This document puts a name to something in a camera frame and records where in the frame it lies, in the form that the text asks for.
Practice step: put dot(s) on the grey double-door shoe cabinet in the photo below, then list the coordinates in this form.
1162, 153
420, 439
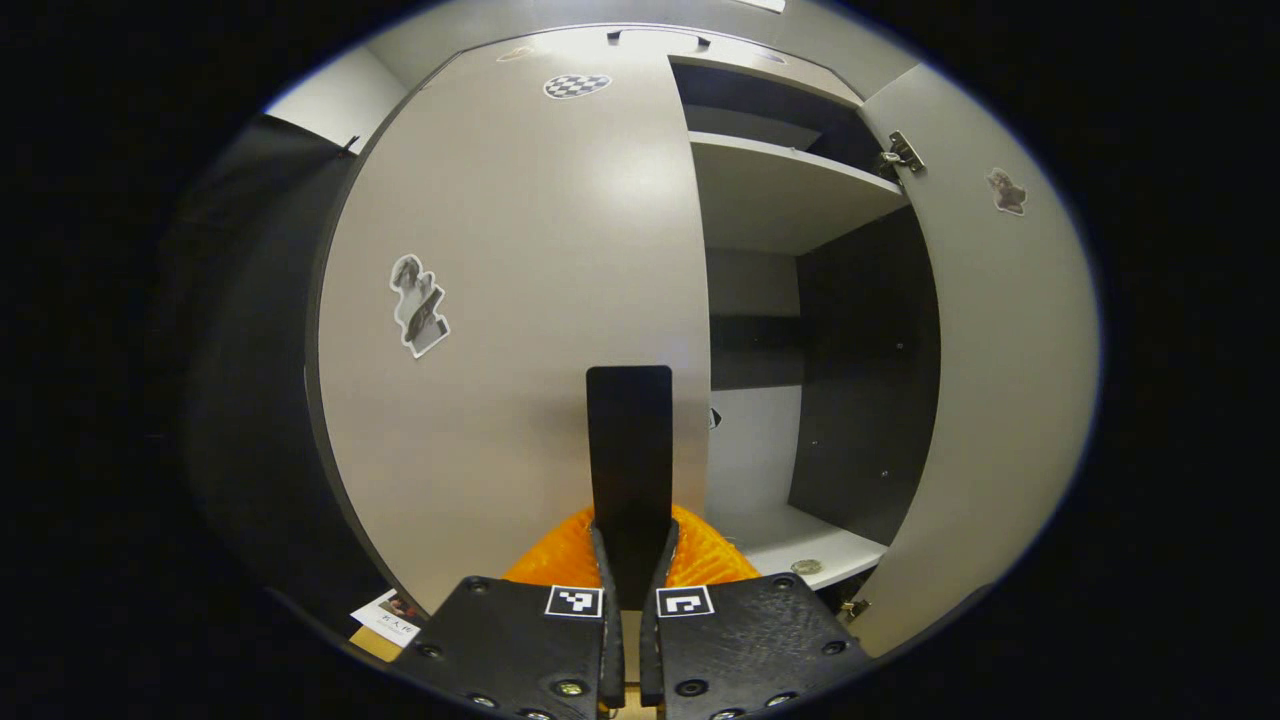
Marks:
860, 400

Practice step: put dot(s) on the wide white cabinet shelf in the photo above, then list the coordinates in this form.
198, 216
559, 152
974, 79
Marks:
780, 190

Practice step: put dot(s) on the beige cabinet drawer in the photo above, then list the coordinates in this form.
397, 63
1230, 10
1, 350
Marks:
740, 58

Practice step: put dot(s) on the low white cabinet shelf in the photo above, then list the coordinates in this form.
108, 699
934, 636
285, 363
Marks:
790, 540

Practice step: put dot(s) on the black backdrop cloth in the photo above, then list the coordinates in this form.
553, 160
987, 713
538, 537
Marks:
250, 400

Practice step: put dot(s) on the long ceiling light panel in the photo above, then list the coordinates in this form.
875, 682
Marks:
765, 4

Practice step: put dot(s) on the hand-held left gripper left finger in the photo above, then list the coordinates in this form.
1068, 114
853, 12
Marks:
500, 640

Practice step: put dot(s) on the metal door hinge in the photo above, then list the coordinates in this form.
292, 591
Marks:
903, 152
855, 608

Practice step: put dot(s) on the white printed booklet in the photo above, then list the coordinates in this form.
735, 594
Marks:
385, 620

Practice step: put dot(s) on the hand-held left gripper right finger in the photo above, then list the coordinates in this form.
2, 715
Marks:
750, 640

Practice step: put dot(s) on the beige cabinet door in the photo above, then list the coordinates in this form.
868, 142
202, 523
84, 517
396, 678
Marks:
1000, 400
520, 250

